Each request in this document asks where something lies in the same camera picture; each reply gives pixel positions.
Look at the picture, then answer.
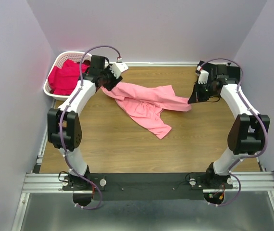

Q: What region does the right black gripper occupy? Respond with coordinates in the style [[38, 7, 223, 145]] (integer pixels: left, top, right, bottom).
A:
[[187, 81, 217, 104]]

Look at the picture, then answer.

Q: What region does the light pink t shirt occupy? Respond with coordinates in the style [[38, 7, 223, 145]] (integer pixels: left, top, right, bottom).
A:
[[102, 82, 191, 140]]

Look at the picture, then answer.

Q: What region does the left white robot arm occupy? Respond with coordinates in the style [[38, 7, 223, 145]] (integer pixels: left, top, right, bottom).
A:
[[47, 55, 128, 190]]

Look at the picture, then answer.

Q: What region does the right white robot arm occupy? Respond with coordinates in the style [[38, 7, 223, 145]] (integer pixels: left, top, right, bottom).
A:
[[188, 61, 270, 189]]

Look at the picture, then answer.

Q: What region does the red t shirt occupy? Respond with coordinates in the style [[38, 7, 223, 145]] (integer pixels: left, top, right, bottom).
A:
[[48, 59, 80, 96]]

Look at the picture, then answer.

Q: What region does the folded black t shirt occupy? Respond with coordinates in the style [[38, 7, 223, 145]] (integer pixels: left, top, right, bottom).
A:
[[202, 63, 241, 83]]

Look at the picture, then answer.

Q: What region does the white plastic laundry basket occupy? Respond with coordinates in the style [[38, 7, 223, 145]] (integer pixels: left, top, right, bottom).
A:
[[43, 51, 92, 101]]

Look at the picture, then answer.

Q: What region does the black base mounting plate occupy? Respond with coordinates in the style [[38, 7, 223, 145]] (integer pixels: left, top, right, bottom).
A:
[[59, 172, 233, 206]]

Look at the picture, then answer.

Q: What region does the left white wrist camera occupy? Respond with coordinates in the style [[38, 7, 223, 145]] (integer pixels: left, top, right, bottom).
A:
[[110, 62, 129, 78]]

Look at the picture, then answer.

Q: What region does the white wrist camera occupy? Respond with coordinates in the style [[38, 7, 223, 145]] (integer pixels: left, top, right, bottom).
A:
[[195, 66, 209, 85], [110, 62, 129, 78]]

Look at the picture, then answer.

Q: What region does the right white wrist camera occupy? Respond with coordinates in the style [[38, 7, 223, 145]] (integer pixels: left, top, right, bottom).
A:
[[195, 66, 209, 85]]

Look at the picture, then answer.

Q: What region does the aluminium frame rail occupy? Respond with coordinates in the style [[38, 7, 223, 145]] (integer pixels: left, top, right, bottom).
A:
[[22, 172, 274, 193]]

